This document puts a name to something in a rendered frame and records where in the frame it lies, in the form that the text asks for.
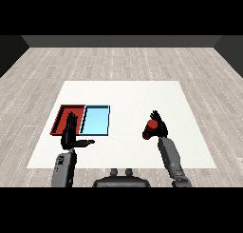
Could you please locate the dark grey robot body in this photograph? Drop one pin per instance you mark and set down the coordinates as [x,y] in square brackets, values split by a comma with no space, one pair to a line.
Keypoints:
[121,179]

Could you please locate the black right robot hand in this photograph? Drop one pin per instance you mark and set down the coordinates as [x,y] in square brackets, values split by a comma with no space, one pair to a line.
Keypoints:
[160,126]

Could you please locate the red shallow open box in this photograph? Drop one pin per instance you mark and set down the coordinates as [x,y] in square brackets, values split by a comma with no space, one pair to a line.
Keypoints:
[63,118]

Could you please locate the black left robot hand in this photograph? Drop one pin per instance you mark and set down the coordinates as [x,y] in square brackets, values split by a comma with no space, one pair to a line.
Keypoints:
[69,136]

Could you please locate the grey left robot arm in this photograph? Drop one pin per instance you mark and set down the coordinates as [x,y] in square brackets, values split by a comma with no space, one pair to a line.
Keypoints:
[64,169]

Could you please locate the light blue shallow open box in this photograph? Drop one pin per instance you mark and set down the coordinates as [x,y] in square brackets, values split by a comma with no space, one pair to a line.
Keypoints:
[95,120]

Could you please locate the red can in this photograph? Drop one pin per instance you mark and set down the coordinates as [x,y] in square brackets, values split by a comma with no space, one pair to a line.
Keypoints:
[149,129]

